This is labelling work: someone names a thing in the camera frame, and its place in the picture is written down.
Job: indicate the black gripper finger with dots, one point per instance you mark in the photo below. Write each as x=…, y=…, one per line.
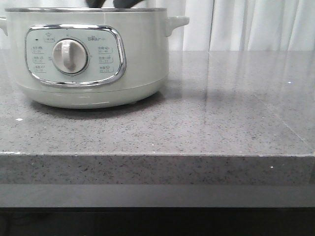
x=125, y=3
x=95, y=3

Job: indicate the pale green electric cooking pot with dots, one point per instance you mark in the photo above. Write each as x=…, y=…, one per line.
x=87, y=58

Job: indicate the white pleated curtain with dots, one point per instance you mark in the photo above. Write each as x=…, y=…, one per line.
x=241, y=25

